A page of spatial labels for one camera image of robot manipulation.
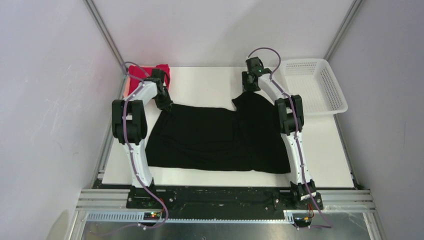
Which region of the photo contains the folded peach t shirt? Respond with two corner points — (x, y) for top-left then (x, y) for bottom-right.
(122, 78), (131, 98)

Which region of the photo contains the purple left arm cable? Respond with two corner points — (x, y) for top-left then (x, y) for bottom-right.
(121, 61), (170, 231)

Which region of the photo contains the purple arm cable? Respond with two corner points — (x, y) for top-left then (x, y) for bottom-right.
(121, 61), (170, 231)
(246, 46), (333, 229)

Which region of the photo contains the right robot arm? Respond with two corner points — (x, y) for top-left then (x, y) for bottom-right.
(242, 57), (317, 209)

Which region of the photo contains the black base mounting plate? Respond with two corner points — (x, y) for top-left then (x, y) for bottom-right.
(126, 185), (324, 221)

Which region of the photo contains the aluminium frame post right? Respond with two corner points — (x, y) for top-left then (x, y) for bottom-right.
(323, 0), (366, 62)

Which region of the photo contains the aluminium front rail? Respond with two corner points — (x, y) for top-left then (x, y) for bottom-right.
(67, 186), (384, 240)

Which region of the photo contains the black t shirt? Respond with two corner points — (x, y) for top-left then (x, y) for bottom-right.
(145, 92), (291, 174)

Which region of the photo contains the white plastic basket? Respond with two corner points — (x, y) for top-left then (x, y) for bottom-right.
(279, 58), (348, 116)

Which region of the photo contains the aluminium frame post left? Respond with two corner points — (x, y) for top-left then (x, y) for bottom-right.
(82, 0), (129, 75)

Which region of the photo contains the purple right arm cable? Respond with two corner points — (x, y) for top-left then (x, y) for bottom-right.
(246, 46), (333, 229)

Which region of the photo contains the folded red t shirt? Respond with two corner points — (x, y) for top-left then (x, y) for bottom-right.
(126, 64), (171, 94)

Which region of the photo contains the aluminium frame post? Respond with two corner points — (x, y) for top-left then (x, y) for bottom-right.
(323, 0), (366, 62)
(82, 0), (129, 75)

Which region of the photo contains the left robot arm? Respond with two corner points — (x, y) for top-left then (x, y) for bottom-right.
(111, 68), (173, 208)

